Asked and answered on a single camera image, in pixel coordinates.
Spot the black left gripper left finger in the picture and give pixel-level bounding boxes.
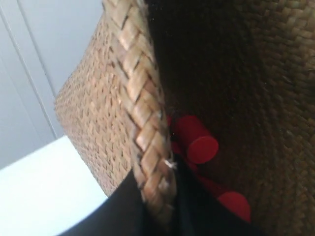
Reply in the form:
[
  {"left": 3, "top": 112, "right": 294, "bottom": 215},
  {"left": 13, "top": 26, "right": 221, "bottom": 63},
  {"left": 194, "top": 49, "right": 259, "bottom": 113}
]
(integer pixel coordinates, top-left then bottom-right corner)
[{"left": 61, "top": 176, "right": 171, "bottom": 236}]

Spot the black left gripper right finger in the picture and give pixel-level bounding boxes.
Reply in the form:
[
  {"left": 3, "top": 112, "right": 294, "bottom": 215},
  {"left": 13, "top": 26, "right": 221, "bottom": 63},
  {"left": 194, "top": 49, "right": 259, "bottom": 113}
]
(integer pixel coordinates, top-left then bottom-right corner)
[{"left": 174, "top": 157, "right": 264, "bottom": 236}]

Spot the brown woven wicker basket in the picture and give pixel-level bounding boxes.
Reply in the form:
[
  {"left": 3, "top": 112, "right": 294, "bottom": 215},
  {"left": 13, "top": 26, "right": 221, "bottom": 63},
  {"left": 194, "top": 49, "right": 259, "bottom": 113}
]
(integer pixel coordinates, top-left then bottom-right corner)
[{"left": 55, "top": 0, "right": 315, "bottom": 236}]

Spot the small red cylinder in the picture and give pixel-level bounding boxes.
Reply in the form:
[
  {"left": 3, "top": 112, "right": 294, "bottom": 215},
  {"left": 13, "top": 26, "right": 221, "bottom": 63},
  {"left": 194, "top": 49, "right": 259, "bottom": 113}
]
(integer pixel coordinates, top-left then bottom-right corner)
[{"left": 197, "top": 176, "right": 251, "bottom": 223}]

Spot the tilted red cylinder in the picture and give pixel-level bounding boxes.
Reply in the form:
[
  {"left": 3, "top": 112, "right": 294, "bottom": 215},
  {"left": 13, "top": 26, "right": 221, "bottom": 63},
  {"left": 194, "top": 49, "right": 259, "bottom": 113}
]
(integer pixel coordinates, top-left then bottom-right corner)
[{"left": 173, "top": 115, "right": 219, "bottom": 165}]

